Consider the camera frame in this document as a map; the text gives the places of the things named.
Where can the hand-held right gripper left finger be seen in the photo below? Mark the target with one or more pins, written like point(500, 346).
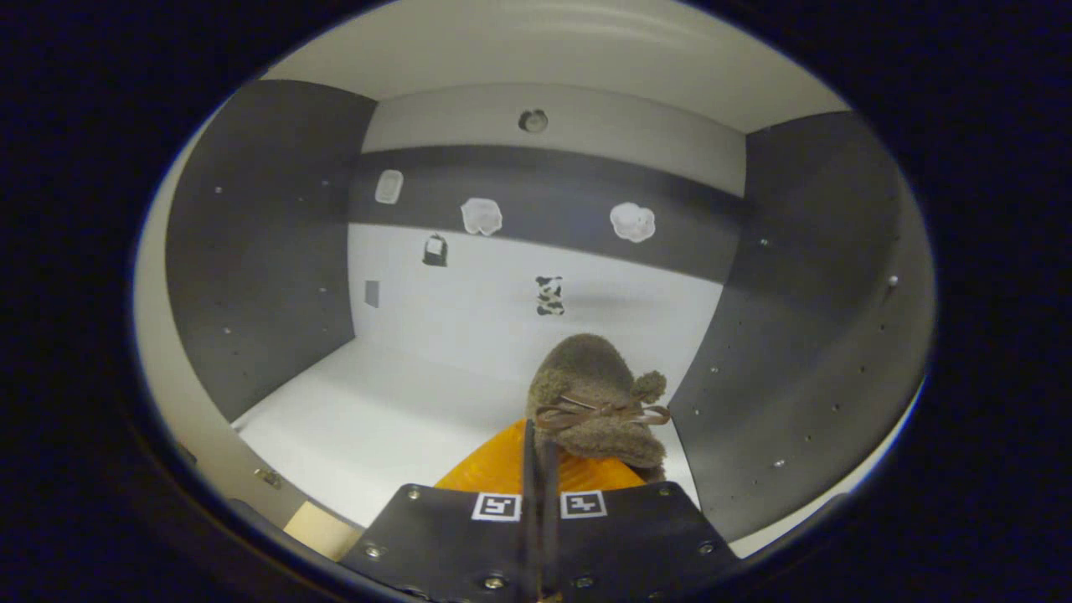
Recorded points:
point(452, 544)

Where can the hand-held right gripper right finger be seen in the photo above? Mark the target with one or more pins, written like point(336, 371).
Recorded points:
point(628, 544)

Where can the brown fuzzy shoe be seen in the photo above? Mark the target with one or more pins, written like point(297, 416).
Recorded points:
point(595, 394)

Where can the white shoe cabinet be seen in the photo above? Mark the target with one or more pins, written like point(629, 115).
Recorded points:
point(251, 251)

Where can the white cabinet shelf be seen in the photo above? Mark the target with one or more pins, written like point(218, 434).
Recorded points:
point(377, 419)
point(544, 50)

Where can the metal door hinge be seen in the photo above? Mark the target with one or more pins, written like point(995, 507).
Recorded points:
point(268, 478)

